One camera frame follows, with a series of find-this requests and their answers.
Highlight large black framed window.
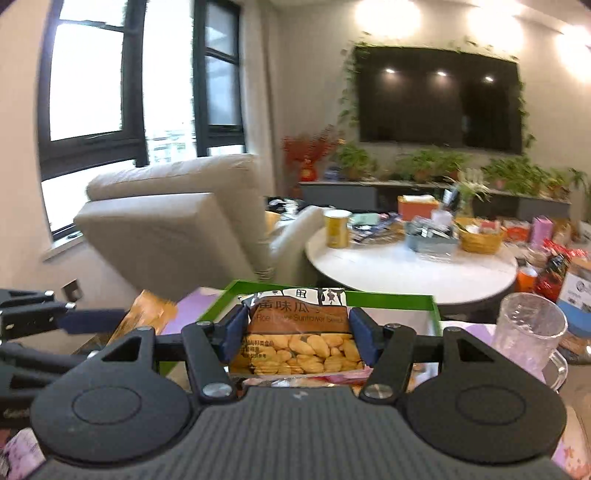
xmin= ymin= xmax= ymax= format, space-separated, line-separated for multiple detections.
xmin=38 ymin=0 xmax=149 ymax=182

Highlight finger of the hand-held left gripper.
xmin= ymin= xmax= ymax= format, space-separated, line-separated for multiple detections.
xmin=0 ymin=343 xmax=99 ymax=385
xmin=0 ymin=289 xmax=129 ymax=343

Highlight sunflower seed snack packet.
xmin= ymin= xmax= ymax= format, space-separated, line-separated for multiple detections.
xmin=229 ymin=287 xmax=370 ymax=380

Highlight spider plant in vase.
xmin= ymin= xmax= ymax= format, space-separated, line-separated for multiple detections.
xmin=449 ymin=177 xmax=491 ymax=217

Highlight yellow cylindrical can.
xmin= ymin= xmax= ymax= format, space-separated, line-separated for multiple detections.
xmin=324 ymin=209 xmax=353 ymax=249

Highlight orange tissue box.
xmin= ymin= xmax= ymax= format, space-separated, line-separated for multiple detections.
xmin=397 ymin=195 xmax=440 ymax=222

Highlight beige armchair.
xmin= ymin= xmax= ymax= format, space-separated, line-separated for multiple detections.
xmin=73 ymin=154 xmax=325 ymax=296

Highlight row of potted plants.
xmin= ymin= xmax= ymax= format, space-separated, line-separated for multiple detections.
xmin=396 ymin=148 xmax=573 ymax=200

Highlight grey television cabinet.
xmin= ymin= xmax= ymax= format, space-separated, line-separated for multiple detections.
xmin=299 ymin=179 xmax=572 ymax=223

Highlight orange paper cup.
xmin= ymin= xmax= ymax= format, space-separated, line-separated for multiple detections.
xmin=516 ymin=268 xmax=539 ymax=295

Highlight grey storage basket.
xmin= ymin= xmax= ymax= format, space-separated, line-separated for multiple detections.
xmin=404 ymin=220 xmax=459 ymax=253

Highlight red flower decoration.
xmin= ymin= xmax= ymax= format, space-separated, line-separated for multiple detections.
xmin=282 ymin=130 xmax=341 ymax=184

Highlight purple floral tablecloth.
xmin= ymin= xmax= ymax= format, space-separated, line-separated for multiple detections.
xmin=0 ymin=287 xmax=591 ymax=476

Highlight potted green plant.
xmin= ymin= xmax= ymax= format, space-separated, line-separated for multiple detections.
xmin=336 ymin=143 xmax=378 ymax=182

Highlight narrow black framed window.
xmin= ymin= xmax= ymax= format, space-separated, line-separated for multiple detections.
xmin=193 ymin=0 xmax=246 ymax=158

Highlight pink drink carton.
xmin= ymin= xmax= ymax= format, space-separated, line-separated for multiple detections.
xmin=531 ymin=216 xmax=554 ymax=249

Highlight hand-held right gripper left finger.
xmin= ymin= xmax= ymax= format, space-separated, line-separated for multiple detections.
xmin=91 ymin=304 xmax=250 ymax=404

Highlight white round table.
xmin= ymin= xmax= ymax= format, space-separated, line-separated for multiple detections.
xmin=305 ymin=224 xmax=519 ymax=306

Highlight yellow woven basket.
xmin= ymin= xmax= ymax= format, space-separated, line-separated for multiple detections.
xmin=456 ymin=219 xmax=507 ymax=254

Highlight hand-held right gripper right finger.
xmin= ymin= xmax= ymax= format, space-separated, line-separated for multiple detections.
xmin=348 ymin=306 xmax=500 ymax=402

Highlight pile of red snack packets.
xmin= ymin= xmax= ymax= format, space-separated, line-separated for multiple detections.
xmin=536 ymin=238 xmax=591 ymax=303

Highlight blue and brown carton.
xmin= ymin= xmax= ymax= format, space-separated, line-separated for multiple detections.
xmin=556 ymin=257 xmax=591 ymax=339

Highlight black wall television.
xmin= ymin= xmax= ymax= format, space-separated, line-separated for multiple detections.
xmin=356 ymin=45 xmax=524 ymax=156

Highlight yellow snack packet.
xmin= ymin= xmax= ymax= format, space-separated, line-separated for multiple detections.
xmin=119 ymin=289 xmax=180 ymax=343

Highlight clear glass pitcher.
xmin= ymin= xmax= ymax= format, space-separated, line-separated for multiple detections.
xmin=490 ymin=292 xmax=570 ymax=393

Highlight green cardboard box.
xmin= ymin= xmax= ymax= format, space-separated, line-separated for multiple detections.
xmin=157 ymin=279 xmax=443 ymax=376

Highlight trailing vine plant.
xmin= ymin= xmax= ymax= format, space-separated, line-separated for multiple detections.
xmin=338 ymin=33 xmax=536 ymax=149

